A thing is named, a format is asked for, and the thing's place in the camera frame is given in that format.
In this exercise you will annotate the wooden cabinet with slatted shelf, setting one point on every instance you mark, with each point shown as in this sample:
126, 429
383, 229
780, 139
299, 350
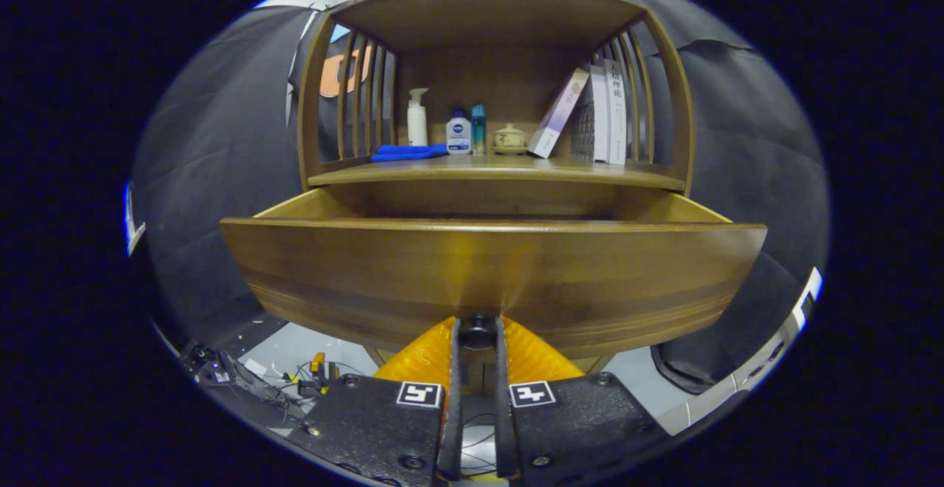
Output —
501, 81

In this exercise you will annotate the black device on floor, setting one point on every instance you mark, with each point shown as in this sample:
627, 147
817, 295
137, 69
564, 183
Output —
214, 369

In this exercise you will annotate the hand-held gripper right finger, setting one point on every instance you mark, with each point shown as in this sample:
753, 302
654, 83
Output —
505, 428

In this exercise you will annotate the purple and white book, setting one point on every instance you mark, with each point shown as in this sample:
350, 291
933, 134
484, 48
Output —
558, 114

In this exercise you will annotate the book with dark patterned cover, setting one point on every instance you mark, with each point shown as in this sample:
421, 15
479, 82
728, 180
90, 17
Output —
582, 129

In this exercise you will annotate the wooden drawer with dark knob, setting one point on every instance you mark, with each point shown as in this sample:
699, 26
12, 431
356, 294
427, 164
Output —
487, 273

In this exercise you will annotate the white and blue lotion bottle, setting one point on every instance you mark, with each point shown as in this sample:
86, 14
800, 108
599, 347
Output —
458, 136

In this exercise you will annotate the slim teal bottle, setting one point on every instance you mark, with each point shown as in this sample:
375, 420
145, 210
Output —
478, 129

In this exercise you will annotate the white pump bottle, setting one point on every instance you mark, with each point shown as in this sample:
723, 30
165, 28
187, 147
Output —
417, 125

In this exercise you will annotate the wooden countertop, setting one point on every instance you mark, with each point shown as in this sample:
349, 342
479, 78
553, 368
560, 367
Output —
479, 170

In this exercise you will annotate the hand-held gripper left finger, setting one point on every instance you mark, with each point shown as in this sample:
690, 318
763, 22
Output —
451, 428

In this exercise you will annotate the beige lidded tea cup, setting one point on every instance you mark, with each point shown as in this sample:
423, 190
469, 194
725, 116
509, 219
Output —
509, 139

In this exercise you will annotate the blue cloth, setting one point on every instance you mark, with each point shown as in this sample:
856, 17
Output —
405, 153

